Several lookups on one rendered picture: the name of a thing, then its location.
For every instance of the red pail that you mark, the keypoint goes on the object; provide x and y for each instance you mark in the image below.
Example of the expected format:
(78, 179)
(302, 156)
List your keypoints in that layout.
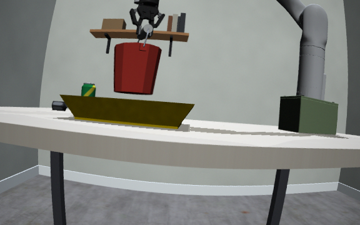
(136, 65)

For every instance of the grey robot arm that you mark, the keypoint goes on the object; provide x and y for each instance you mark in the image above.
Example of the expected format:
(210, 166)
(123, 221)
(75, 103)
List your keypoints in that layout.
(313, 21)

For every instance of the green drink can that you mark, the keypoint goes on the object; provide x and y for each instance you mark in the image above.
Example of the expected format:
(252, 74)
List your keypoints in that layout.
(88, 89)

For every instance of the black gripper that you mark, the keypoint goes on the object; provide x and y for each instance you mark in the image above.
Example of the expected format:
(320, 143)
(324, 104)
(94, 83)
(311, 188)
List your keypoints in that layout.
(147, 9)

